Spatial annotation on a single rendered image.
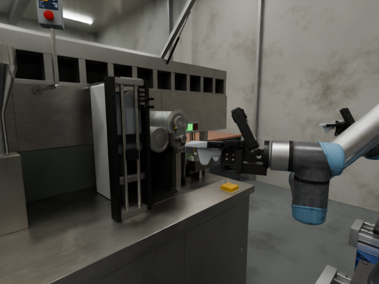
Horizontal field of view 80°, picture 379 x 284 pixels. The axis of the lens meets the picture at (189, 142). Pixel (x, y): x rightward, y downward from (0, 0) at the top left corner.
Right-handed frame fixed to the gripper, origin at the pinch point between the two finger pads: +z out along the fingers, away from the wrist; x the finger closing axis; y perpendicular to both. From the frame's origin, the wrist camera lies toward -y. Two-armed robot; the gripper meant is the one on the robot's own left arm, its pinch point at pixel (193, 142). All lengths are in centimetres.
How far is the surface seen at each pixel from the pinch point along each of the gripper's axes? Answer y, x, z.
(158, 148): 5, 41, 33
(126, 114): -8.9, 13.9, 32.8
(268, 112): -49, 349, -13
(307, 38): -155, 311, -61
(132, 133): -1.9, 16.9, 31.9
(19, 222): 32, -6, 62
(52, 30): -36, -3, 53
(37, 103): -13, 13, 80
